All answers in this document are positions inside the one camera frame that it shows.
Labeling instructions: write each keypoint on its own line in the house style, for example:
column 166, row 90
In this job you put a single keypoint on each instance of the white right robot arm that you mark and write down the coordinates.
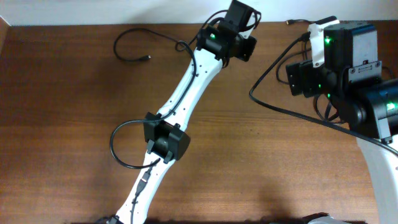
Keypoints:
column 345, row 67

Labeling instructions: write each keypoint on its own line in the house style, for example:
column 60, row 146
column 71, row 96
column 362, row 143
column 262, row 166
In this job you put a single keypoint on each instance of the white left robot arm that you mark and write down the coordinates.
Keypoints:
column 218, row 40

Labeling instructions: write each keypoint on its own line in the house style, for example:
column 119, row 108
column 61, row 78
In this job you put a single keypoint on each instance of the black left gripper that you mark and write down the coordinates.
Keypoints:
column 246, row 47

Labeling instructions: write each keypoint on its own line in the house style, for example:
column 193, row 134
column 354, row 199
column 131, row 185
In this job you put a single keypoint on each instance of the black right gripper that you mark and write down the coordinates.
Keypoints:
column 298, row 78

